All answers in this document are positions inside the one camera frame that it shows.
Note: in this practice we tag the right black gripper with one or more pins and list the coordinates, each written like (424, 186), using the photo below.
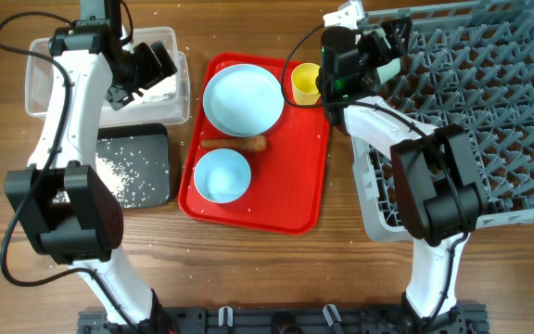
(379, 56)

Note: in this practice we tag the yellow plastic cup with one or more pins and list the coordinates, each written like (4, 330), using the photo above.
(304, 88)

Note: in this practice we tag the red plastic tray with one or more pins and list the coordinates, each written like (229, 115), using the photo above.
(286, 185)

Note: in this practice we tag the large light blue plate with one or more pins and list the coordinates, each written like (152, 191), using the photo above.
(243, 100)

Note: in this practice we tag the mint green bowl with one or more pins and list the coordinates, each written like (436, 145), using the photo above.
(388, 63)

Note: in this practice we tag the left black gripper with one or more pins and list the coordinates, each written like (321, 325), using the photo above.
(154, 71)

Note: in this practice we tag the grey dishwasher rack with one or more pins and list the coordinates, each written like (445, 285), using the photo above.
(472, 64)

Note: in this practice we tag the small light blue bowl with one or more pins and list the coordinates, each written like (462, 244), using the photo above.
(222, 176)

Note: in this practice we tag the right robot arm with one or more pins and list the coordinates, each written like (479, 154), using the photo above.
(438, 190)

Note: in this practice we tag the black waste tray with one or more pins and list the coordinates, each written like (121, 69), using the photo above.
(150, 138)

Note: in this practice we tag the white napkin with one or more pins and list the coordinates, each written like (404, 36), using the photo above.
(161, 91)

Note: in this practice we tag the clear plastic bin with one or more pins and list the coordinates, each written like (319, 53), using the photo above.
(167, 102)

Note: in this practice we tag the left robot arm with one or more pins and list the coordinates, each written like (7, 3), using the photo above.
(58, 199)

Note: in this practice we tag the orange carrot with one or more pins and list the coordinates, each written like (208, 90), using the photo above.
(256, 143)

